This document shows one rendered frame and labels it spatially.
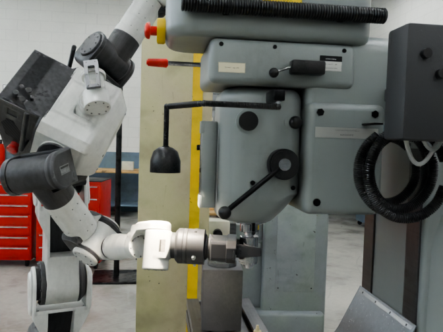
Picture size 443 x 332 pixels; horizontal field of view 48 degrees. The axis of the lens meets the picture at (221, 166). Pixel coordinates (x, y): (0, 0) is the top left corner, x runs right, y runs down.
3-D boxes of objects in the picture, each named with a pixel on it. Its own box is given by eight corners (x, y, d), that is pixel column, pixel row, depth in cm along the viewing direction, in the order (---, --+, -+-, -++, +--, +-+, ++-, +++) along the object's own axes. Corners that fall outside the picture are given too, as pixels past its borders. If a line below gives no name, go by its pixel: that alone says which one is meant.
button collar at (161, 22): (156, 41, 116) (157, 15, 116) (156, 45, 122) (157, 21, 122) (165, 41, 116) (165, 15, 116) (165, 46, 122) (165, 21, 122)
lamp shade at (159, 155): (144, 171, 119) (145, 145, 119) (171, 170, 123) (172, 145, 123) (157, 173, 113) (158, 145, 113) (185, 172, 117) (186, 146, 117)
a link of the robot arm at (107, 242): (133, 268, 132) (96, 268, 146) (153, 238, 138) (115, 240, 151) (106, 243, 127) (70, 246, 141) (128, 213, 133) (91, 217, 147)
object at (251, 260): (260, 261, 126) (261, 238, 126) (253, 265, 122) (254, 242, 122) (243, 259, 128) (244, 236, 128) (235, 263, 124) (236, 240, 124)
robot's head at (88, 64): (86, 105, 131) (80, 88, 124) (82, 79, 135) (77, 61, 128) (110, 102, 132) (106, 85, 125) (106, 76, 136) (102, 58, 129)
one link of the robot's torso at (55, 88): (-21, 175, 146) (-19, 105, 119) (35, 97, 167) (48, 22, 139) (73, 218, 152) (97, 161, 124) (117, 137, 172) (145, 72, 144)
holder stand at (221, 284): (200, 331, 149) (202, 265, 148) (200, 306, 171) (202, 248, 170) (240, 331, 150) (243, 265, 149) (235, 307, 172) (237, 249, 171)
